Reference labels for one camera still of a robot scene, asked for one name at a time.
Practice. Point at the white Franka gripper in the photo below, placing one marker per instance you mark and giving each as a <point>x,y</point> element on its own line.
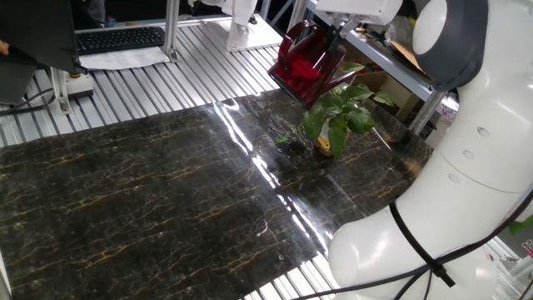
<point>366,9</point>

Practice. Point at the dark red watering can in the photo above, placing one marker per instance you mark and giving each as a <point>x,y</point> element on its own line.
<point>308,71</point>

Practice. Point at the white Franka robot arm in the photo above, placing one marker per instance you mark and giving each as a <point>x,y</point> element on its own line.
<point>458,208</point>

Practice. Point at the green leafy plant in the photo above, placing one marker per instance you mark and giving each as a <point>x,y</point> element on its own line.
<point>341,112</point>

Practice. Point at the yellow plant pot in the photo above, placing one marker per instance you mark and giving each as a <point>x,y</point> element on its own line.
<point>320,143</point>

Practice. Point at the brown cardboard box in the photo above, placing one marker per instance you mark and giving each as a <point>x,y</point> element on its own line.
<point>387,85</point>

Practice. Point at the white stand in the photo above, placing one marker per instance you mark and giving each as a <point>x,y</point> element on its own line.
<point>241,29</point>

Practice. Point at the white paper sheet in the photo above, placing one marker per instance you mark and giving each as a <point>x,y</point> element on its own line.
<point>121,60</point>

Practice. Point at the black keyboard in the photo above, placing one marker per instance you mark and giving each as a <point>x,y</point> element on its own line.
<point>118,39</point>

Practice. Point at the white emergency stop box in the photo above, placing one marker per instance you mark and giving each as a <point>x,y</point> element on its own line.
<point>81,85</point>

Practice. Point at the black marble pattern mat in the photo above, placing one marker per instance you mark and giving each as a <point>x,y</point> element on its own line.
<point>125,187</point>

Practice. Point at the black monitor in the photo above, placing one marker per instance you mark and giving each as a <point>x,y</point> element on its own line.
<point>37,29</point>

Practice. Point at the dark grey case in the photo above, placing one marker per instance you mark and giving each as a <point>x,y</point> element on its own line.
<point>14,81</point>

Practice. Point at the aluminium shelf frame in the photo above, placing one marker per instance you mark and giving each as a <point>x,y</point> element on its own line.
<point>395,71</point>

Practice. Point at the aluminium upright post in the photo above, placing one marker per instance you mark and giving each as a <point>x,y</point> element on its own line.
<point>171,29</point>

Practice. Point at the short aluminium bracket post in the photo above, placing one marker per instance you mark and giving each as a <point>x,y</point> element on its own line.
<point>60,89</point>

